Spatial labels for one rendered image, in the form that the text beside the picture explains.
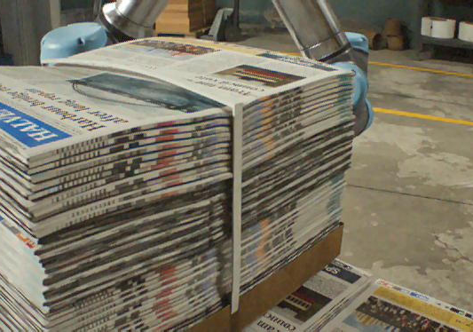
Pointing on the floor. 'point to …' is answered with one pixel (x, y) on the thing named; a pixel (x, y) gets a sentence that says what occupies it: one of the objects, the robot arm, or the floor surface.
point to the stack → (361, 307)
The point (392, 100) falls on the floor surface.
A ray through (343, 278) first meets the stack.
